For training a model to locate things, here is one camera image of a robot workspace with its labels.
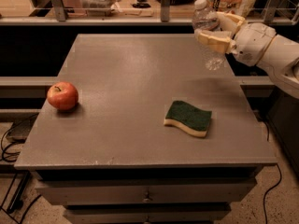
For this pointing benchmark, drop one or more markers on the grey drawer cabinet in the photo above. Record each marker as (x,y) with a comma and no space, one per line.
(99,160)

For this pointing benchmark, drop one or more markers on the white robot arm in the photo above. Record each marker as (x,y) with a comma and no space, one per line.
(280,63)

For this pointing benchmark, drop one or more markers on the metal drawer knob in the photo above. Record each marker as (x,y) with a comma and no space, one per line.
(147,198)

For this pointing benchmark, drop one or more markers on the clear plastic water bottle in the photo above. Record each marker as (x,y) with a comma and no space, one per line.
(204,19)

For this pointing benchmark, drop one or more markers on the clear plastic container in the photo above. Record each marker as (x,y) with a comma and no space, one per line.
(98,7)

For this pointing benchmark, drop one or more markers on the grey box on floor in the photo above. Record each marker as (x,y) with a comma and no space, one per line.
(20,131)

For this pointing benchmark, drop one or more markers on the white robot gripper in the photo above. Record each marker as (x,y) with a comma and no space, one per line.
(254,43)

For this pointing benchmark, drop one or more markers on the red apple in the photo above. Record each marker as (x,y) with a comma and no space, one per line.
(63,96)

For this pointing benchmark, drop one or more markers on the grey metal shelf rail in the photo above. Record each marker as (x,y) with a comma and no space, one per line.
(271,12)

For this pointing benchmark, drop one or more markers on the green yellow scrub sponge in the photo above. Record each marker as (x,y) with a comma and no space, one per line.
(190,119)

